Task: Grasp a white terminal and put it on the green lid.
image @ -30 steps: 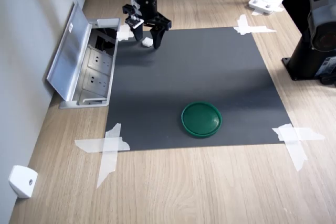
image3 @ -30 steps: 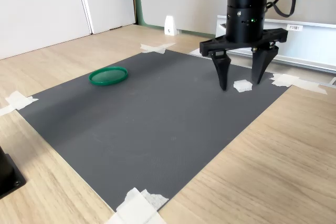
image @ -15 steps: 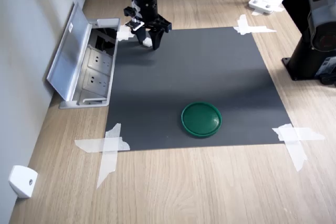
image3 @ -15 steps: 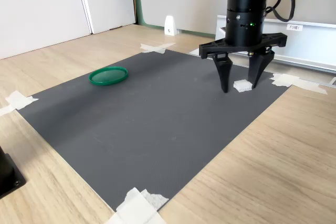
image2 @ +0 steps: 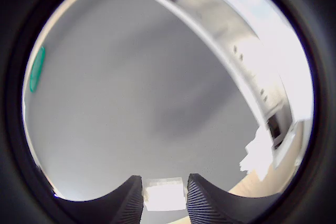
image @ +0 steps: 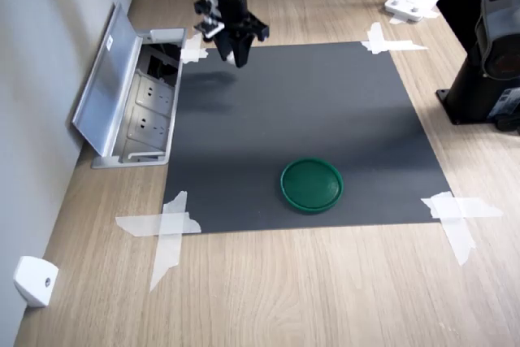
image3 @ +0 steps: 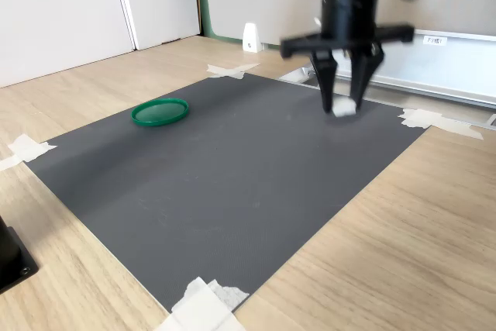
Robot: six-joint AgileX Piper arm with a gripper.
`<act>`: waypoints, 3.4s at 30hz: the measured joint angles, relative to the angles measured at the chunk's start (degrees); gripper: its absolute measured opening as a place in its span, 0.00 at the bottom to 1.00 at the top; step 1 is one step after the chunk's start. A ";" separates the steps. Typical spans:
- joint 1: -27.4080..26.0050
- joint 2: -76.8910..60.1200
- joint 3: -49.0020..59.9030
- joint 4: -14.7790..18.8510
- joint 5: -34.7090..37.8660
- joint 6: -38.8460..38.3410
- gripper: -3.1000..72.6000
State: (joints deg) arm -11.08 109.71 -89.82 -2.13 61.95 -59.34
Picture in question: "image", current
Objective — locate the round green lid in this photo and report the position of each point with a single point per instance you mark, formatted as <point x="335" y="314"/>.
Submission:
<point x="310" y="185"/>

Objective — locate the white tape strip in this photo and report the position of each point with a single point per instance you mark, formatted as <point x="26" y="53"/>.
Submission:
<point x="461" y="241"/>
<point x="479" y="206"/>
<point x="166" y="257"/>
<point x="400" y="45"/>
<point x="374" y="32"/>
<point x="194" y="40"/>
<point x="142" y="225"/>
<point x="193" y="55"/>

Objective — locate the dark grey mat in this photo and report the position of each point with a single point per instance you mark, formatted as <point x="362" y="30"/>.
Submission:
<point x="284" y="119"/>

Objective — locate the white wall socket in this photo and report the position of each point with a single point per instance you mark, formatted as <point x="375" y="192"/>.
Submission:
<point x="154" y="91"/>
<point x="148" y="123"/>

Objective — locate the small white bracket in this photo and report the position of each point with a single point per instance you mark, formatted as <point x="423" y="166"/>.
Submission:
<point x="34" y="282"/>

